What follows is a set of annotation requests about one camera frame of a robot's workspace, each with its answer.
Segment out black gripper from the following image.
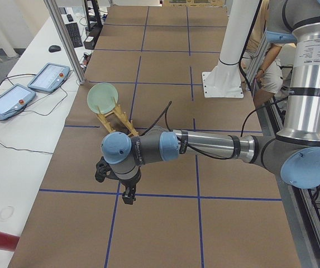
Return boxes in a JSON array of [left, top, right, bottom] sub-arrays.
[[120, 178, 140, 204]]

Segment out light green round plate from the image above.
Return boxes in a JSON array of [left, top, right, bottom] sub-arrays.
[[87, 83, 118, 114]]

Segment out wooden dish rack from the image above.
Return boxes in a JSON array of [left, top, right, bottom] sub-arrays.
[[97, 98, 139, 137]]

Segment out far teach pendant tablet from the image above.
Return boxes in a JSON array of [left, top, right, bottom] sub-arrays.
[[27, 63, 70, 93]]

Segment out teach pendant tablet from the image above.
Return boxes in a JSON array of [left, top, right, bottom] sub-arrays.
[[0, 84, 36, 120], [27, 63, 70, 93]]

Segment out near teach pendant tablet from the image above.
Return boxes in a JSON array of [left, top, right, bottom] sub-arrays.
[[0, 84, 36, 120]]

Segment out black box with label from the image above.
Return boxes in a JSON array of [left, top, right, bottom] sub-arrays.
[[83, 27, 101, 50]]

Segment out black computer mouse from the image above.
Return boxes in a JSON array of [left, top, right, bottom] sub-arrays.
[[48, 45, 61, 53]]

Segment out black keyboard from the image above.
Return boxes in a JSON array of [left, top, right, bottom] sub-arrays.
[[65, 22, 83, 48]]

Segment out seated person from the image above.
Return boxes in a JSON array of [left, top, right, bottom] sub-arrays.
[[242, 1, 283, 108]]

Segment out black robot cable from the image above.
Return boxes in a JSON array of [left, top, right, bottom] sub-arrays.
[[140, 100, 174, 136]]

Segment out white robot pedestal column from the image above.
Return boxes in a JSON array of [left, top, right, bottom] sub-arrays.
[[202, 0, 261, 98]]

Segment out aluminium frame post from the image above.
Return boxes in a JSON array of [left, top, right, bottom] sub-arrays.
[[44, 0, 85, 85]]

